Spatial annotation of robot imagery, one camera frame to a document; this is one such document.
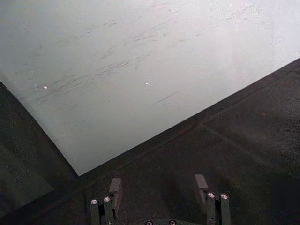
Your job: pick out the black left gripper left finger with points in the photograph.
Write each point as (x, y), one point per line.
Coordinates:
(110, 208)

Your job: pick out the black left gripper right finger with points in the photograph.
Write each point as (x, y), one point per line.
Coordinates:
(215, 208)

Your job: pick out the black table cloth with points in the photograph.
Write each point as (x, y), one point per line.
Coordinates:
(211, 145)

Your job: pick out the plain pale wall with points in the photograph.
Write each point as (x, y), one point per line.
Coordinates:
(131, 70)

